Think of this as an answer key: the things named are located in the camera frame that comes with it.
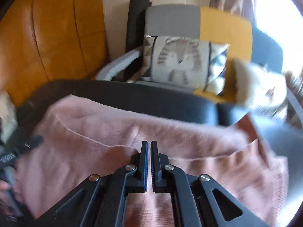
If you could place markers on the person's left hand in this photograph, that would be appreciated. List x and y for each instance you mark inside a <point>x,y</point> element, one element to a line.
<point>3,185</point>

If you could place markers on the bright window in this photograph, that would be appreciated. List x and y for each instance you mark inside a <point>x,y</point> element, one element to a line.
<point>279,9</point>

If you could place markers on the folded cream cloth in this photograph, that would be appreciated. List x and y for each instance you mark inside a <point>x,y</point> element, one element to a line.
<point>7,113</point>

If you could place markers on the black rolled mat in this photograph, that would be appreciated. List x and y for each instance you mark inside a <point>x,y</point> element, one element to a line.
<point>136,23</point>

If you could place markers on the tiger print cushion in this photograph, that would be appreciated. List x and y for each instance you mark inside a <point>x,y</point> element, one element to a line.
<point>180,61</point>

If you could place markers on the deer print cushion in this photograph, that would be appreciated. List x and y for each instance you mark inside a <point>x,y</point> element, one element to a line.
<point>255,82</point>

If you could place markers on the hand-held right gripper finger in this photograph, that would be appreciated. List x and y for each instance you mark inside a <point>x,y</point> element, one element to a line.
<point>152,167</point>
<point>146,167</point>

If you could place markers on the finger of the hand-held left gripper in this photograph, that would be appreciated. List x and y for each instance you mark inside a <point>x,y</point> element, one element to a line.
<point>33,141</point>

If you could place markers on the grey yellow blue sofa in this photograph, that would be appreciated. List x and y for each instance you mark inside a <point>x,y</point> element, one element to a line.
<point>224,28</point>

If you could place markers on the pink knitted sweater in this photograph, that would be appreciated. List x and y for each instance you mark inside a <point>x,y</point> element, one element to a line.
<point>94,123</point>

